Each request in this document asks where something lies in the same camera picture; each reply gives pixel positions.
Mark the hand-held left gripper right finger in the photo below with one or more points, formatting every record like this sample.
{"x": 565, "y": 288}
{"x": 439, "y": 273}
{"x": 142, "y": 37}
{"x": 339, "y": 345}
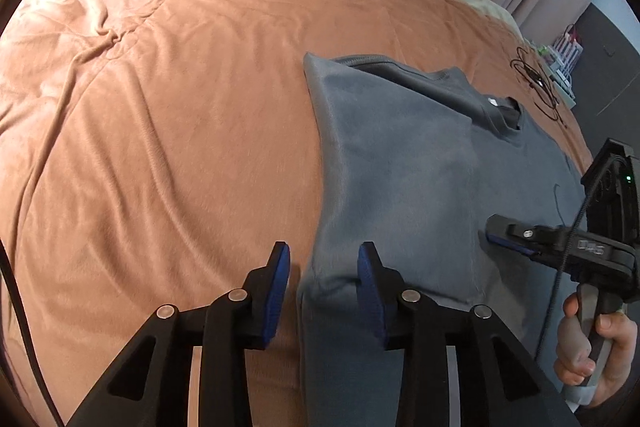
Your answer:
{"x": 370, "y": 293}

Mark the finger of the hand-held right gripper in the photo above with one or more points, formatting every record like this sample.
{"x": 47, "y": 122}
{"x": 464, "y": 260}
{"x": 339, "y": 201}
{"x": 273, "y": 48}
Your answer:
{"x": 505, "y": 237}

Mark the orange blanket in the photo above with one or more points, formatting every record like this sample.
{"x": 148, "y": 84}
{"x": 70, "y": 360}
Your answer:
{"x": 150, "y": 132}

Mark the grey-blue t-shirt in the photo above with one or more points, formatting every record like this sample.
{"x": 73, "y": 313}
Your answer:
{"x": 400, "y": 167}

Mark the person's right hand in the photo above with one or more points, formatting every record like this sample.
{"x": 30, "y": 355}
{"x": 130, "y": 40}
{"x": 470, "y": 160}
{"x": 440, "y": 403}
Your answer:
{"x": 572, "y": 337}

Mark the white nightstand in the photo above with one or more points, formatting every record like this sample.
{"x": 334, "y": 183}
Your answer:
{"x": 562, "y": 79}

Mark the striped paper bag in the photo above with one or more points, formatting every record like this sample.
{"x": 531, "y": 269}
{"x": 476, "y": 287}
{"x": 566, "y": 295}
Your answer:
{"x": 569, "y": 49}

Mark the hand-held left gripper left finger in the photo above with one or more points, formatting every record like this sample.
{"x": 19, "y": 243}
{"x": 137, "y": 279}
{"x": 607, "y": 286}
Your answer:
{"x": 279, "y": 288}

